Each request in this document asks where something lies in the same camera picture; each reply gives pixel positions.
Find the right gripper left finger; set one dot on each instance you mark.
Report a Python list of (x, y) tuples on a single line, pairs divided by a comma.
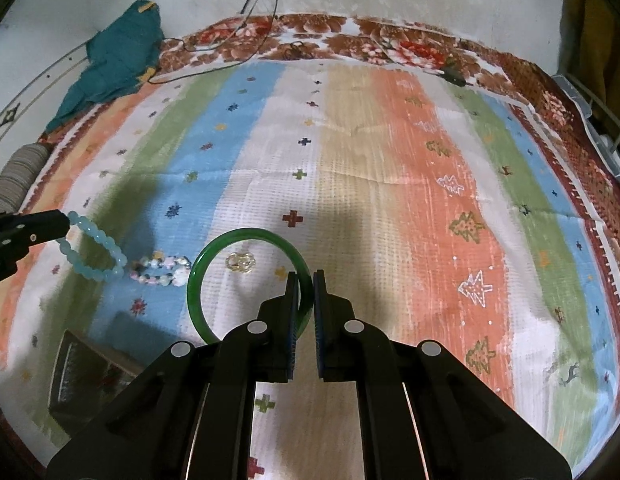
[(263, 349)]

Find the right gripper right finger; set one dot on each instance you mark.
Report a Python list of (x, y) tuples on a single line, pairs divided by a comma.
[(347, 349)]

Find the green jade bangle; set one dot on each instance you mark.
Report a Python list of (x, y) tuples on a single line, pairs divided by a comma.
[(213, 249)]

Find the wooden jewelry box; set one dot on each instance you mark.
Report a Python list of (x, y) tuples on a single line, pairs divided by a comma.
[(86, 377)]

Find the grey striped pillow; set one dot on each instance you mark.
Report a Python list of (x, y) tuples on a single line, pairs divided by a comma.
[(19, 173)]

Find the striped colourful bed cloth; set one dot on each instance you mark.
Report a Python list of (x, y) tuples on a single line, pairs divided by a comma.
[(439, 212)]

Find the teal folded cloth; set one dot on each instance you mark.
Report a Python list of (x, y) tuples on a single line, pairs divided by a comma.
[(118, 56)]

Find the small black device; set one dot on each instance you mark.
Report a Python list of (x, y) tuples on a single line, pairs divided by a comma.
[(452, 76)]

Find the brown floral bedsheet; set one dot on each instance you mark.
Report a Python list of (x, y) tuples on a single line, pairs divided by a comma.
[(297, 37)]

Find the clear plastic container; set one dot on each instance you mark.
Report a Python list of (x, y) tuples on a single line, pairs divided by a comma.
[(606, 145)]

